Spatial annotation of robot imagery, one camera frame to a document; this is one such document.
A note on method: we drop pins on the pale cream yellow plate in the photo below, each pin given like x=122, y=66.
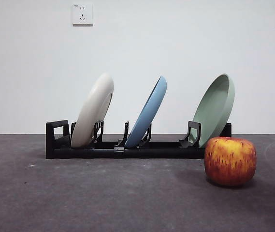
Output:
x=91, y=113

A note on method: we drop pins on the red and yellow apple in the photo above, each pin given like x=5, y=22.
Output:
x=230, y=162

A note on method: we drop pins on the blue plate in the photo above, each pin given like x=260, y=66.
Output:
x=149, y=111

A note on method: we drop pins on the black plastic plate rack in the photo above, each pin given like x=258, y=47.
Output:
x=151, y=151

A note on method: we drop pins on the green plate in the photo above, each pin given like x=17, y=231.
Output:
x=212, y=108

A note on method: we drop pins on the white wall socket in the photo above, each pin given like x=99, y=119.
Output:
x=82, y=14

